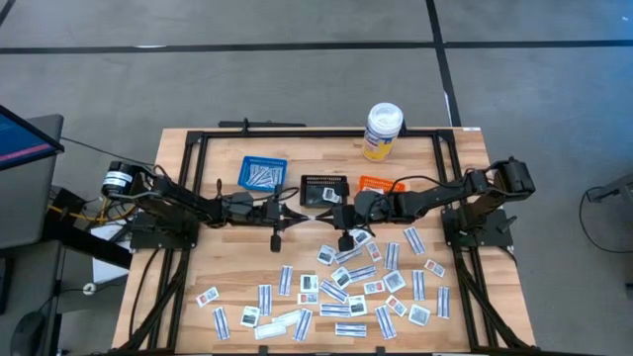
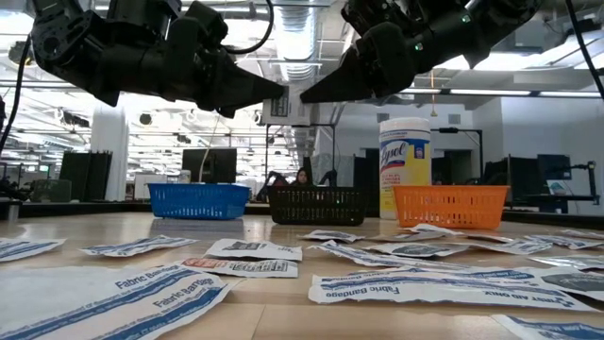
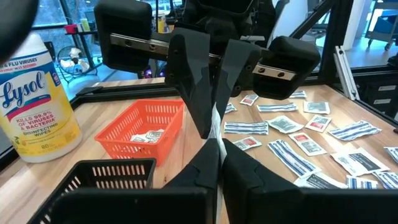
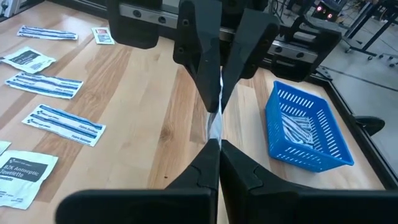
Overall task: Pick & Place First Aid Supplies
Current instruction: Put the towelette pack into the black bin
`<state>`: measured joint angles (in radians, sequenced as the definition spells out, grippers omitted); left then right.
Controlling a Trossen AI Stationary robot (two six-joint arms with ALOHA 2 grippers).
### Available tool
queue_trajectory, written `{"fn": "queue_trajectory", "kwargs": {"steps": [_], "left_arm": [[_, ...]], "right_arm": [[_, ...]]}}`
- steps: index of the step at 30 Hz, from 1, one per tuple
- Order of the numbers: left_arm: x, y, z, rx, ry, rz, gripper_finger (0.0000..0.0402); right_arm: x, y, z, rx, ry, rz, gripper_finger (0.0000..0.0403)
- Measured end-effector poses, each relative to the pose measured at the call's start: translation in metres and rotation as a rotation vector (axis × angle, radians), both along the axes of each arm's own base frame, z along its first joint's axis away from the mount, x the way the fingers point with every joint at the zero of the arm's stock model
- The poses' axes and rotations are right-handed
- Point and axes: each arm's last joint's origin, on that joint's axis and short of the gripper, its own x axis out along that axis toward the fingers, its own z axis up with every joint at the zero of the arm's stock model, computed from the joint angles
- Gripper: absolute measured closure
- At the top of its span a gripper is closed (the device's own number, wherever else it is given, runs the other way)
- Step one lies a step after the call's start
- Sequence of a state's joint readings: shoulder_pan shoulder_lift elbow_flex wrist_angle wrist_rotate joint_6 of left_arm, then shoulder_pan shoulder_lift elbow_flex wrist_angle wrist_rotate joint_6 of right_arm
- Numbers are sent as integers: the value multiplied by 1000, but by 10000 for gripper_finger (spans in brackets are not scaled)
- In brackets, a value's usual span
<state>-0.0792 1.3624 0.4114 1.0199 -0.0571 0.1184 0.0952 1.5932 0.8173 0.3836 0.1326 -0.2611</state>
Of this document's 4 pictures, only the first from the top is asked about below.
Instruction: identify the black floor cable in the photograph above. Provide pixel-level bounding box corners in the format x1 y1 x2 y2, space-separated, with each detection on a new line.
577 195 633 255

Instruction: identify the white paper sheet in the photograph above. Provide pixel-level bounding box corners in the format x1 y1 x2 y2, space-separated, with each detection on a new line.
91 222 132 285

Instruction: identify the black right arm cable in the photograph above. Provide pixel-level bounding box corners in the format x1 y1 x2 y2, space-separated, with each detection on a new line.
388 174 469 192

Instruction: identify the plain white packet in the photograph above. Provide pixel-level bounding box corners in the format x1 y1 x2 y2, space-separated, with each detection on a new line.
254 322 288 340
273 310 302 326

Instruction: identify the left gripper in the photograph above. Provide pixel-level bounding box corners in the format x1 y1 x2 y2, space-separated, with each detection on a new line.
220 185 312 253

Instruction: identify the grey metal stand foot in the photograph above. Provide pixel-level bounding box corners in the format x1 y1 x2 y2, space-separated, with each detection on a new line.
586 171 633 204

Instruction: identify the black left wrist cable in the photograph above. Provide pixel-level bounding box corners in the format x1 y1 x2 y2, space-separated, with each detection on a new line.
251 186 301 202

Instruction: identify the monitor with blue screen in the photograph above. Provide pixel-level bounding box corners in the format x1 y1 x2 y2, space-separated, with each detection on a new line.
0 104 66 172

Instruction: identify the orange plastic basket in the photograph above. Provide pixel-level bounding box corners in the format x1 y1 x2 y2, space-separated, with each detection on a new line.
358 175 407 195

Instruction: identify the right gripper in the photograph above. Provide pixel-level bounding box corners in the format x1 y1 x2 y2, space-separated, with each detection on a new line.
315 189 395 253

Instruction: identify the blue plastic basket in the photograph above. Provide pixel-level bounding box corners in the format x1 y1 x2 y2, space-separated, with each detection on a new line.
236 155 289 193

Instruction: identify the Lysol wipes canister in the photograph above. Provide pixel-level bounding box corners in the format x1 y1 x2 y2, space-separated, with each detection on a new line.
362 102 405 162

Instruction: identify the black plastic basket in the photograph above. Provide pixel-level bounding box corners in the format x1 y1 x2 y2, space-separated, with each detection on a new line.
300 173 351 208

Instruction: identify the yellow cable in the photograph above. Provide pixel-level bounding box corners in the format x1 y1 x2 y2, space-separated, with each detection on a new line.
47 203 136 224

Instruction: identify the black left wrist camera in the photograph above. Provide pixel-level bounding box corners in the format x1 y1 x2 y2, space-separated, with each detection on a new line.
228 191 255 208

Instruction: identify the black diagonal beam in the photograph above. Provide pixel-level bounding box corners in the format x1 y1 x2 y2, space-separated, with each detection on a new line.
46 217 134 271

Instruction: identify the black computer mouse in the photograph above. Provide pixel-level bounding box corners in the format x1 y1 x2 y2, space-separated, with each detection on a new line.
9 310 48 356

